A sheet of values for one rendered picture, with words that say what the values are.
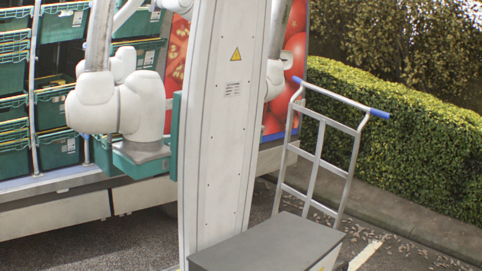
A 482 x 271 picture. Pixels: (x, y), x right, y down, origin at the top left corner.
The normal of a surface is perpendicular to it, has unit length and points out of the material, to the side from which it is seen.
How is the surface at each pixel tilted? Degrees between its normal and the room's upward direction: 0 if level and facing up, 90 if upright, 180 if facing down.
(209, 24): 90
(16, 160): 96
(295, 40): 90
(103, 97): 73
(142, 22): 100
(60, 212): 90
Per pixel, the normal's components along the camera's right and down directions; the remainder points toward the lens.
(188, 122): -0.65, 0.18
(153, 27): 0.67, 0.44
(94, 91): 0.38, 0.10
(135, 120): 0.33, 0.39
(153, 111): 0.59, 0.28
